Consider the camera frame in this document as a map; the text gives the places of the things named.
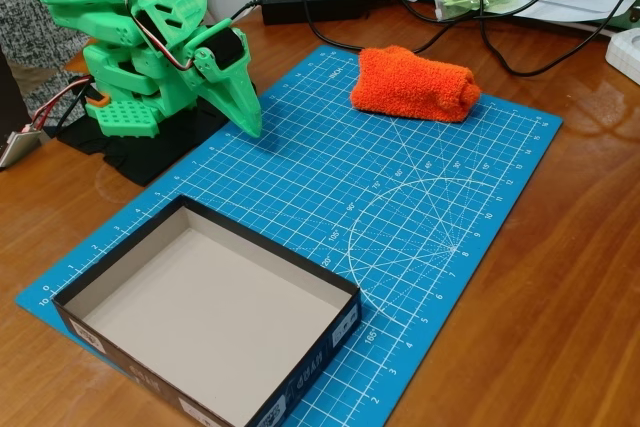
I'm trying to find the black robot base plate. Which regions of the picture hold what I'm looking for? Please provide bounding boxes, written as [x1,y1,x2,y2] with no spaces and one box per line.
[57,96,231,187]

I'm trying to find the red and black wires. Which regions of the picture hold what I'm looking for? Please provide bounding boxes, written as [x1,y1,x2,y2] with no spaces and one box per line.
[27,74,96,136]

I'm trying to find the black looping power cable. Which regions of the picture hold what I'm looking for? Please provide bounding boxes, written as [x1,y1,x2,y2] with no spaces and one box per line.
[291,0,366,53]

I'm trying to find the grey speckled fabric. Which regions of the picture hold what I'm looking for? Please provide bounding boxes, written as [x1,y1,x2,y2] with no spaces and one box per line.
[0,0,101,121]

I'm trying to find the blue cutting mat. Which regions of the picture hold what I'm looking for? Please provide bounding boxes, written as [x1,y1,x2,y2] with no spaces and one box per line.
[14,44,565,427]

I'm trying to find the dark cardboard box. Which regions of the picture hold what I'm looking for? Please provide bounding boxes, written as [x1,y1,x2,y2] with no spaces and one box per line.
[52,194,362,427]

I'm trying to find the large black power adapter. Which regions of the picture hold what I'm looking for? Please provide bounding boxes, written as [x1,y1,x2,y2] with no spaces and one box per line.
[259,0,372,27]

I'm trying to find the long black power cable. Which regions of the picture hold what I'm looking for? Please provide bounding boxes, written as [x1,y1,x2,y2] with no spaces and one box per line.
[357,0,640,78]

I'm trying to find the silver flat device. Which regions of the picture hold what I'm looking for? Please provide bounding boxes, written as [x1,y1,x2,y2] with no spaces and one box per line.
[0,128,44,171]

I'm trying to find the orange fuzzy sock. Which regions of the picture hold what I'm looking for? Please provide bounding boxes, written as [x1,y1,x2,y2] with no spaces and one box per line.
[349,45,482,124]

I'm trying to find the black cable to robot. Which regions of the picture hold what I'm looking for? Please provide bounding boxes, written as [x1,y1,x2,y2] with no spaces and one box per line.
[228,0,264,24]

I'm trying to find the white power strip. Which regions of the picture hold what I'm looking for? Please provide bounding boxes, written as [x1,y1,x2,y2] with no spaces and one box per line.
[604,26,640,81]

